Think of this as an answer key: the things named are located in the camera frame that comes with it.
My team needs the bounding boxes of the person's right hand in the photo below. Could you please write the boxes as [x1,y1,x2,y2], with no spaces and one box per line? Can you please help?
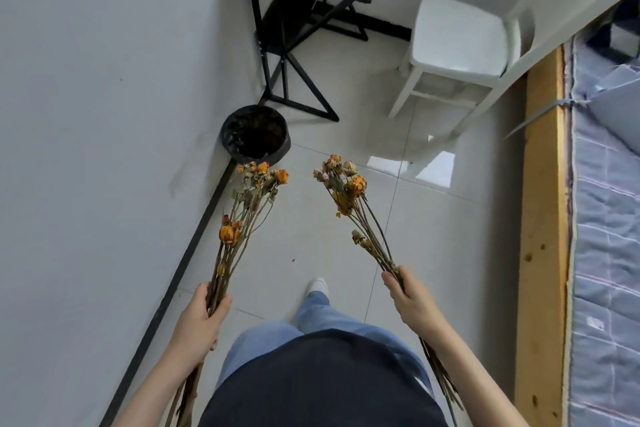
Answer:
[381,266,451,342]

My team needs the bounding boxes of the person's left hand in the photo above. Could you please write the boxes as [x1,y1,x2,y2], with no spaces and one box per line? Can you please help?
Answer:
[167,282,233,368]

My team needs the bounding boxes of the bundle of dried yellow roses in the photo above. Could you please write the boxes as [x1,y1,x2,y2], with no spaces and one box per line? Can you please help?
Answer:
[312,153,466,427]
[163,160,291,427]

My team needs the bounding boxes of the person's right forearm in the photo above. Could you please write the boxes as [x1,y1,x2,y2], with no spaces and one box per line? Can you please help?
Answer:
[423,321,531,427]

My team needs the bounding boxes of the person's left forearm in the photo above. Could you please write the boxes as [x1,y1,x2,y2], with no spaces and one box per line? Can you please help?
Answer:
[111,345,195,427]

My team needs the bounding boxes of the person's blue jeans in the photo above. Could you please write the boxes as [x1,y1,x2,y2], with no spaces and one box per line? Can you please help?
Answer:
[215,290,436,398]

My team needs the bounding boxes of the person's dark shirt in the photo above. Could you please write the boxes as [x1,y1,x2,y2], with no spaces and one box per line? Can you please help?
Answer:
[199,329,449,427]

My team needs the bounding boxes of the blue striped mattress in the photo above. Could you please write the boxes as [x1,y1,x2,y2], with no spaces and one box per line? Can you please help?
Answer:
[563,0,640,427]

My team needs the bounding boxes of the black trash bin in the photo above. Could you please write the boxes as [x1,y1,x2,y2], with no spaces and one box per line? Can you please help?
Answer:
[221,104,293,167]

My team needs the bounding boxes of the white chair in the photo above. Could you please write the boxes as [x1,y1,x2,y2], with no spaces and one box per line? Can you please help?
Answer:
[387,0,640,140]

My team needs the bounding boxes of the wooden bed frame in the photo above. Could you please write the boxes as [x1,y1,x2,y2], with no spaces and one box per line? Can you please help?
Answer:
[513,43,573,427]

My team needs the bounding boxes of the grey fabric strap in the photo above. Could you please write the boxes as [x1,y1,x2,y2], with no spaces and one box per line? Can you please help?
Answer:
[505,97,591,140]

